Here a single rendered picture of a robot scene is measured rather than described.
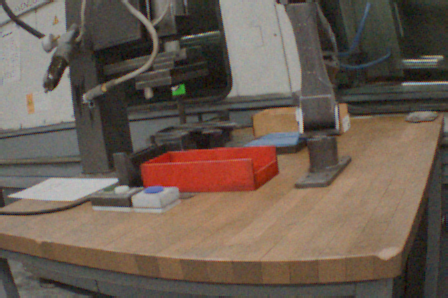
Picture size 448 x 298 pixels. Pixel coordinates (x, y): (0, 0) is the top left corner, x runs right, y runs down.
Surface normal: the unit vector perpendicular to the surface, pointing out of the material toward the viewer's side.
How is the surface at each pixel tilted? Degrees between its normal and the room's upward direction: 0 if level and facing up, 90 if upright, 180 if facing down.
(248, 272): 90
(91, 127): 90
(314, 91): 90
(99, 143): 90
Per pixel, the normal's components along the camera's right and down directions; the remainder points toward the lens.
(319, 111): -0.29, 0.21
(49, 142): -0.49, 0.22
